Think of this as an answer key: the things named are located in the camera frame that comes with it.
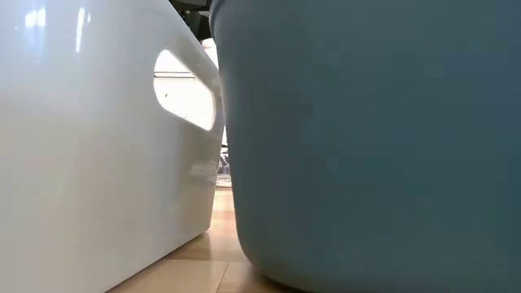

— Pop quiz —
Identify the long ceiling light strip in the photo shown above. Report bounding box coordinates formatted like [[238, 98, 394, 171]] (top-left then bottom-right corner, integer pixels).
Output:
[[153, 71, 195, 79]]

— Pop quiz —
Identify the white plastic bin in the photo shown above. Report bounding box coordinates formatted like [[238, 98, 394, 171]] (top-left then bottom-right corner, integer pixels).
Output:
[[0, 0, 225, 293]]

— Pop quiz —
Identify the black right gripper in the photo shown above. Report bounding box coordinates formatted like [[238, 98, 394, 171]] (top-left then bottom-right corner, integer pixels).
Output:
[[169, 0, 212, 42]]

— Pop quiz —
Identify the teal plastic bin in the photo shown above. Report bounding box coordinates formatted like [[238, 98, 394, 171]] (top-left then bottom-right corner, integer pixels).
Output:
[[209, 0, 521, 293]]

